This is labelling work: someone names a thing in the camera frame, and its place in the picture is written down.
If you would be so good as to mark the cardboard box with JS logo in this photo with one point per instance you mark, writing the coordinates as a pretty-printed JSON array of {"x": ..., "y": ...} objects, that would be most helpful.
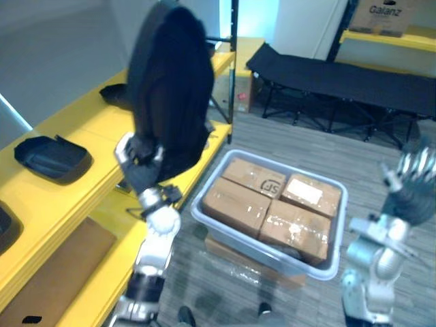
[{"x": 250, "y": 175}]

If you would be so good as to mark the yellow metal shelf unit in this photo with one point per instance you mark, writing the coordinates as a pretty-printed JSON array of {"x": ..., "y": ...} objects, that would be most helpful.
[{"x": 68, "y": 211}]

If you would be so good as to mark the cardboard box with white label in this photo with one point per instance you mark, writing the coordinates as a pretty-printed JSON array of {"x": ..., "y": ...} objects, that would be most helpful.
[{"x": 311, "y": 195}]

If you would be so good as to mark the flat cardboard under bin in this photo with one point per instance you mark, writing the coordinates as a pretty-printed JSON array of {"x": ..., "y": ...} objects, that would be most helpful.
[{"x": 238, "y": 257}]

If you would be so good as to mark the robot left silver arm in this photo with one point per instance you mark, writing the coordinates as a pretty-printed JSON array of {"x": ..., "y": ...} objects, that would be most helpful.
[{"x": 155, "y": 245}]

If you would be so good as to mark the plain taped cardboard box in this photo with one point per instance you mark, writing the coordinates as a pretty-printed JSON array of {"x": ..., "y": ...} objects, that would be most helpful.
[
  {"x": 235, "y": 207},
  {"x": 294, "y": 235}
]

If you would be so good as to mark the brown wooden box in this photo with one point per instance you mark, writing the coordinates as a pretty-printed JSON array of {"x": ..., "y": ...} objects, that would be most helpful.
[{"x": 243, "y": 90}]

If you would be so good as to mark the black folding cot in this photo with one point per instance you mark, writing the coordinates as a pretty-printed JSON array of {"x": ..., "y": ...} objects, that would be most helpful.
[{"x": 340, "y": 81}]

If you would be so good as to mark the robot left dark foot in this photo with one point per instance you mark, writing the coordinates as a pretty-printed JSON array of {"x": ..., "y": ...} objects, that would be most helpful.
[{"x": 186, "y": 316}]

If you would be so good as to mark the robot right silver arm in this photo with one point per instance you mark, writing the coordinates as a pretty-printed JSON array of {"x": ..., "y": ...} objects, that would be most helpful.
[{"x": 374, "y": 259}]

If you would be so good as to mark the Galanz cardboard box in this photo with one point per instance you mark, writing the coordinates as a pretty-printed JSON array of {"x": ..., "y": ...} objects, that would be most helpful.
[{"x": 381, "y": 17}]

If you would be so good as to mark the robot right dark foot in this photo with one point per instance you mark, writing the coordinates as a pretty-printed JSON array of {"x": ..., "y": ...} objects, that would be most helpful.
[{"x": 265, "y": 308}]

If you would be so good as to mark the robot left five-finger hand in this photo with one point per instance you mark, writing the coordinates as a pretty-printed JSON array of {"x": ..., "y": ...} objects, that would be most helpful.
[{"x": 141, "y": 177}]

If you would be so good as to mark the robot dark foot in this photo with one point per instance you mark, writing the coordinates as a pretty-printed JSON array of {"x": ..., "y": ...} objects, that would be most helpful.
[
  {"x": 186, "y": 316},
  {"x": 265, "y": 308}
]

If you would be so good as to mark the grey plastic bin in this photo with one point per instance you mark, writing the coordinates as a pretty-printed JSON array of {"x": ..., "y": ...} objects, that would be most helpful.
[{"x": 211, "y": 218}]

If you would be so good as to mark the robot right five-finger hand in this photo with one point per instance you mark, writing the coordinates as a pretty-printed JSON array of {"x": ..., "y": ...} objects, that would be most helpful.
[{"x": 413, "y": 197}]

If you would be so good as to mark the brown cardboard sheet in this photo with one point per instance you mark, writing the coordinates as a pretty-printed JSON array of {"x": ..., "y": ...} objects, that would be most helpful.
[{"x": 54, "y": 276}]

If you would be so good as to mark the yellow shelf with black posts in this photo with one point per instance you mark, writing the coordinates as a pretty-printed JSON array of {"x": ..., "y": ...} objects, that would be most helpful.
[{"x": 388, "y": 39}]

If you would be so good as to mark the black plastic housing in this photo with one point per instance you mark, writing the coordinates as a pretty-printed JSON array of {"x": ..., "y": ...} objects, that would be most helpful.
[
  {"x": 54, "y": 160},
  {"x": 114, "y": 97},
  {"x": 8, "y": 228},
  {"x": 170, "y": 88}
]

